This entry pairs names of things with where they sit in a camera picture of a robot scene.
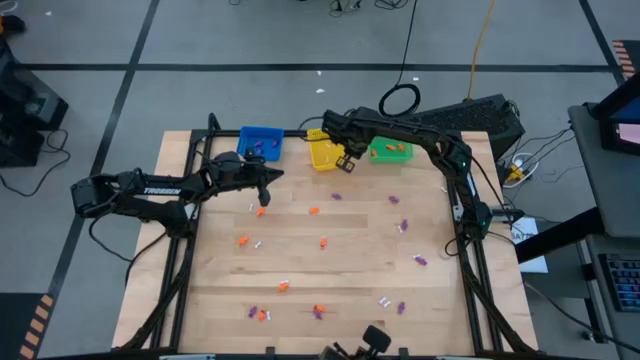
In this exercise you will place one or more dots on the black striped floor mat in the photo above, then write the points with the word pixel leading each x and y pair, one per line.
pixel 20 325
pixel 627 57

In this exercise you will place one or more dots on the yellow power plug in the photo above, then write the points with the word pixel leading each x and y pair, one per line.
pixel 515 174

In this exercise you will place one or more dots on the white paper sheet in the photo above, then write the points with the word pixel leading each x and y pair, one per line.
pixel 522 232

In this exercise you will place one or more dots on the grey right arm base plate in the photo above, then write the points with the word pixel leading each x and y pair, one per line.
pixel 457 212

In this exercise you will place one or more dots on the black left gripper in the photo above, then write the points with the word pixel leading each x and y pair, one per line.
pixel 235 172

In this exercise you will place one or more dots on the black backlit keyboard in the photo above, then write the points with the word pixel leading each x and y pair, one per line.
pixel 625 282

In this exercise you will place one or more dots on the black equipment stack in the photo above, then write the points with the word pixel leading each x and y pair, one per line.
pixel 30 110

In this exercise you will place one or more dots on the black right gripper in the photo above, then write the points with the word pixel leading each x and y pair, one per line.
pixel 340 132

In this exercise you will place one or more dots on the green plastic basket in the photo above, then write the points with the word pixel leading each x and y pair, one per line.
pixel 387 157

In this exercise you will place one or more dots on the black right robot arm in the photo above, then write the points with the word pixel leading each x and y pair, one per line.
pixel 440 142

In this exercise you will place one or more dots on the blue plastic basket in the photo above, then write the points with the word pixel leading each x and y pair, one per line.
pixel 250 136

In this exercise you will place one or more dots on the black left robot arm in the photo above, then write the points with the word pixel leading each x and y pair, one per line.
pixel 150 192

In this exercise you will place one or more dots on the dark computer monitor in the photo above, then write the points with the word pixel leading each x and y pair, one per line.
pixel 625 120

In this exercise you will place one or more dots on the black orange tool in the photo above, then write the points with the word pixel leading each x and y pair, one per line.
pixel 11 24

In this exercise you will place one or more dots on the yellow plastic basket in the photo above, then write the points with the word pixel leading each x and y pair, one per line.
pixel 320 160

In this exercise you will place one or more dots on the grey low desk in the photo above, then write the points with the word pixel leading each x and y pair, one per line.
pixel 600 340

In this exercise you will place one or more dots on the black desk support bar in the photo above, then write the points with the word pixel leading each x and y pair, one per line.
pixel 555 237

